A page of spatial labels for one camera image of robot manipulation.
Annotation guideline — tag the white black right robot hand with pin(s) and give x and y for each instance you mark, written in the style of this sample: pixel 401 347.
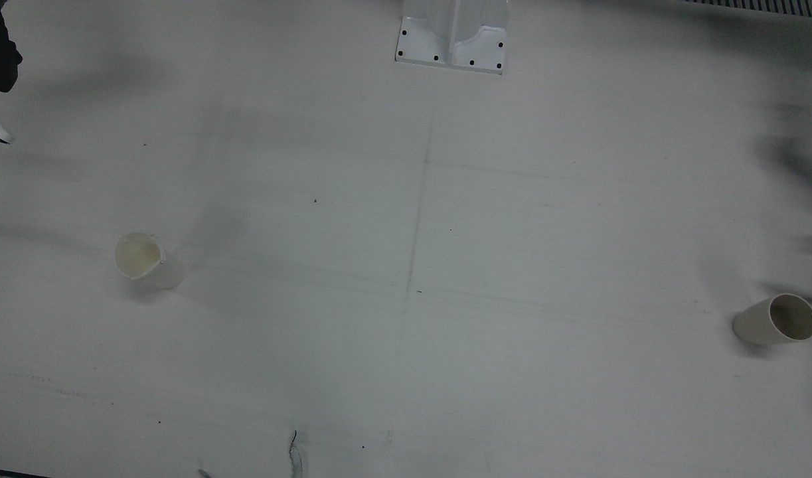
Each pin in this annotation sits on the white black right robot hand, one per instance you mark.
pixel 0 63

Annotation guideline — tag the beige paper cup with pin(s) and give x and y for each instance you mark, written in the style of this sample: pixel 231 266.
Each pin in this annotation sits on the beige paper cup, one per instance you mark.
pixel 754 325

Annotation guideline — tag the white paper cup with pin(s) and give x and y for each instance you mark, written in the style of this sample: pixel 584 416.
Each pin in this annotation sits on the white paper cup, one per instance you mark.
pixel 140 255

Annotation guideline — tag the black slatted grille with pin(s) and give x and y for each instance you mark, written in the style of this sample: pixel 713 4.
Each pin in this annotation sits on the black slatted grille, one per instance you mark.
pixel 757 6

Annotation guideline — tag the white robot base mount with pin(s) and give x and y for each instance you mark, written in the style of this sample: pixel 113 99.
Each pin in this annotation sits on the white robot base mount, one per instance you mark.
pixel 445 40

